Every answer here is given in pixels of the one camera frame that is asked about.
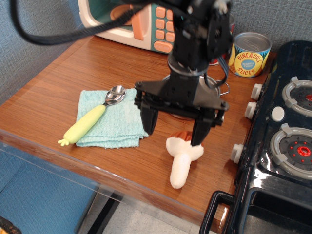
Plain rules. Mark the tomato sauce can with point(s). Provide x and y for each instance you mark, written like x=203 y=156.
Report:
x=231 y=27

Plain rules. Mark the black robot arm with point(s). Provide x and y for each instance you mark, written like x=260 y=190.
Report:
x=202 y=34

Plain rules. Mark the plush white brown mushroom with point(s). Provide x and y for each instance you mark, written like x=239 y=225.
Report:
x=179 y=147

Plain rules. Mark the spoon with yellow handle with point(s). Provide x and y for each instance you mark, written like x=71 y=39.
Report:
x=114 y=96

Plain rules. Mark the toy microwave teal and cream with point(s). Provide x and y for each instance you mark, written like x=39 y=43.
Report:
x=151 y=29

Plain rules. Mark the light blue folded cloth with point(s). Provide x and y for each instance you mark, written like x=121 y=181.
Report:
x=119 y=127

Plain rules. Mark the black toy stove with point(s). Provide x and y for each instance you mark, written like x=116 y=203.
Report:
x=273 y=184

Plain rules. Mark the orange object bottom left corner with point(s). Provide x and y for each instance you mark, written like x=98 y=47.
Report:
x=6 y=227

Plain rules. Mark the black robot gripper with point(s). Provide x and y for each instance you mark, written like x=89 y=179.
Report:
x=189 y=94

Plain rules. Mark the pineapple slices can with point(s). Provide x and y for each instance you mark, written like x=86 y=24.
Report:
x=249 y=54

